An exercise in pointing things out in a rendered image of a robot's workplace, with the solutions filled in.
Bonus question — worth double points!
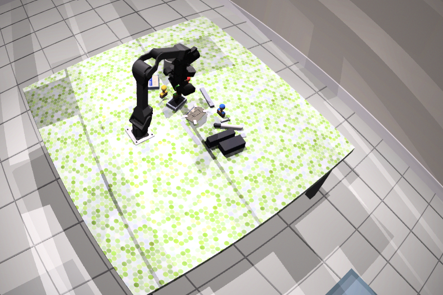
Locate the white mug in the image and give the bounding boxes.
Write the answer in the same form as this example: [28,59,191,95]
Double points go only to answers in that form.
[163,58,175,69]

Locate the brown wooden rubber stamp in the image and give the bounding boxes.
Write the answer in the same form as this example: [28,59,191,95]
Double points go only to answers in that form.
[159,85,168,99]

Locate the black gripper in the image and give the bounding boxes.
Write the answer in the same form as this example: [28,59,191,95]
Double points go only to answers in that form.
[163,65,195,96]

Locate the wooden date stamp with blue top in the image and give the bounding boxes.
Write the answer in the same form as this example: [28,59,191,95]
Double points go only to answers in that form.
[217,104,226,117]

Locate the tan inspection card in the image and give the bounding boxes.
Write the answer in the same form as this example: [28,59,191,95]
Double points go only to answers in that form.
[183,103,208,124]

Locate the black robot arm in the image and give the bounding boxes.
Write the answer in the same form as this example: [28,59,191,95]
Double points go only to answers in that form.
[129,44,200,140]

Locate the blue stamp pad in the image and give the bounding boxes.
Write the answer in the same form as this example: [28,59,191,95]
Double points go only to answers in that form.
[149,75,159,90]

